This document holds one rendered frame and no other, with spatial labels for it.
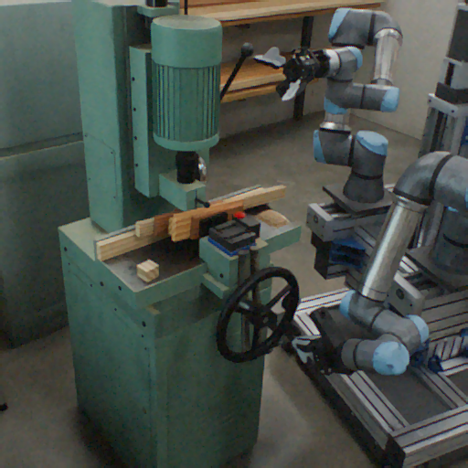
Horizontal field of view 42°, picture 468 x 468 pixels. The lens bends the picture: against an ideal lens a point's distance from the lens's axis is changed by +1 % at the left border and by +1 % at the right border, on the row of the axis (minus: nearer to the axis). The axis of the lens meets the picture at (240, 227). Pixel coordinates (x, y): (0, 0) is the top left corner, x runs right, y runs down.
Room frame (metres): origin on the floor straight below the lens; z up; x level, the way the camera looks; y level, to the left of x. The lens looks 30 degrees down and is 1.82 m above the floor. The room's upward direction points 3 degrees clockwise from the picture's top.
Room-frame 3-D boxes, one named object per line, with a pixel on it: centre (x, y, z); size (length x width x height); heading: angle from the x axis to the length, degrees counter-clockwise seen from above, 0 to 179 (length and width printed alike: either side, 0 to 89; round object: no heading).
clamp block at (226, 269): (1.41, 0.01, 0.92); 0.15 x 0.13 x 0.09; 132
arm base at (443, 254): (1.60, -0.68, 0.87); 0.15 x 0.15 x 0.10
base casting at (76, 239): (1.62, 0.24, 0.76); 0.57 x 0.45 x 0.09; 42
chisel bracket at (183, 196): (1.55, 0.17, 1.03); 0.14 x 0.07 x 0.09; 42
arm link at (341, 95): (1.81, -0.29, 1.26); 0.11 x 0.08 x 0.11; 79
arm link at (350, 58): (1.82, -0.28, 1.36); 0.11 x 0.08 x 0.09; 132
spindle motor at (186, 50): (1.53, 0.16, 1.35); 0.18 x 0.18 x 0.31
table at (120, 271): (1.47, 0.07, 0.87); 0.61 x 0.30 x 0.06; 132
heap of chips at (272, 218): (1.65, -0.10, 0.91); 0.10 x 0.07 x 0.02; 42
